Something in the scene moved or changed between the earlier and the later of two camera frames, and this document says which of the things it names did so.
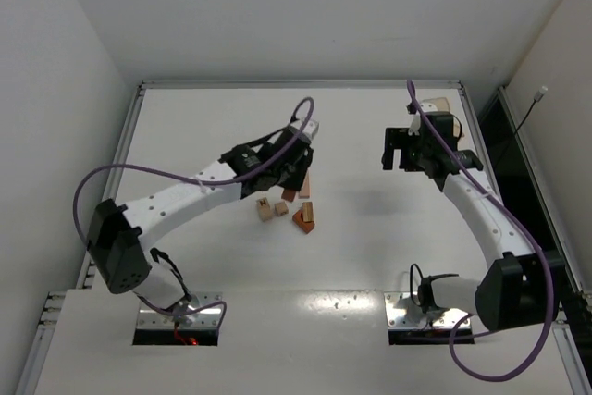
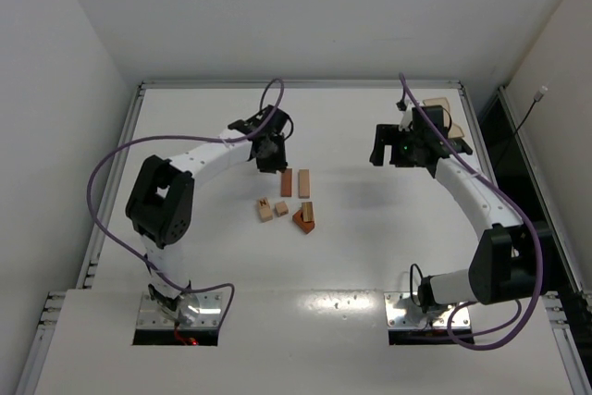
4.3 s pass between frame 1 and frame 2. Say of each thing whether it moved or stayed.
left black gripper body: moved
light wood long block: stayed
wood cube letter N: stayed
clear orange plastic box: stayed
